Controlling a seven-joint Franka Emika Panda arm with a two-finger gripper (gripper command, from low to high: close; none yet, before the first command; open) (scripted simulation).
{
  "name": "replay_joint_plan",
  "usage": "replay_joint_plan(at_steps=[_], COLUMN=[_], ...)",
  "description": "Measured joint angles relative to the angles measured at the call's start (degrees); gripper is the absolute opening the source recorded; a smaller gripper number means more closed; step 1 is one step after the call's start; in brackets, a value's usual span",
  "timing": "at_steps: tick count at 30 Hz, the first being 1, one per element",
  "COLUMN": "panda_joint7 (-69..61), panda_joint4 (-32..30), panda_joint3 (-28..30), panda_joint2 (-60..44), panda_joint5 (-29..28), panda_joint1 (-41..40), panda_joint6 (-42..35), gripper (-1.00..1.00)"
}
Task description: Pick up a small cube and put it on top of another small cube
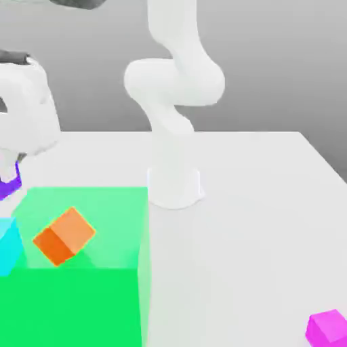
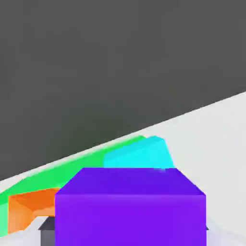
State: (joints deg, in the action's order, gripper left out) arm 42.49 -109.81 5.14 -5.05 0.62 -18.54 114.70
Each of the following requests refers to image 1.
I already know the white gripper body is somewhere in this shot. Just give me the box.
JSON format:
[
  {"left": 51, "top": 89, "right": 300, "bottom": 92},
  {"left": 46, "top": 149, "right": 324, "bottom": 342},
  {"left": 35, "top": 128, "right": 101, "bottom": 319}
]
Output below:
[{"left": 0, "top": 149, "right": 18, "bottom": 184}]

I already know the small purple cube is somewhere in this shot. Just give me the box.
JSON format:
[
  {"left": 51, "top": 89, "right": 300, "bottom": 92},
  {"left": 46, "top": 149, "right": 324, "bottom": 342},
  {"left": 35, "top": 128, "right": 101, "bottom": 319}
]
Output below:
[{"left": 0, "top": 161, "right": 23, "bottom": 202}]

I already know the small cyan cube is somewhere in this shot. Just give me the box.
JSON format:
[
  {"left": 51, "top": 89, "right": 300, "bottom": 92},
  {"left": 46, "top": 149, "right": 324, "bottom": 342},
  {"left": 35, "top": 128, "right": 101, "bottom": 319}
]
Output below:
[{"left": 0, "top": 216, "right": 28, "bottom": 278}]

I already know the small orange cube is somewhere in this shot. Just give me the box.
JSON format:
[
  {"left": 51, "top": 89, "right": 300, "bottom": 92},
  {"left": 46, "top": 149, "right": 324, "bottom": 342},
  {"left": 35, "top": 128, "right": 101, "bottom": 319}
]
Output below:
[{"left": 31, "top": 206, "right": 98, "bottom": 268}]

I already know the small magenta cube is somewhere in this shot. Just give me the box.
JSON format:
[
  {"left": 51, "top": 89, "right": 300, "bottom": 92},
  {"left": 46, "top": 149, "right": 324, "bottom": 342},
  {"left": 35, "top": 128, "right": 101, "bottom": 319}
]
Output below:
[{"left": 304, "top": 308, "right": 347, "bottom": 347}]

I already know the large green box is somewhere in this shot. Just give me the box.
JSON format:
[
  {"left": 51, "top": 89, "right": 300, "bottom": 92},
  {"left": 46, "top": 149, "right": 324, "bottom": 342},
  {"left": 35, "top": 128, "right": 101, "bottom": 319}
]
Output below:
[{"left": 0, "top": 186, "right": 152, "bottom": 347}]

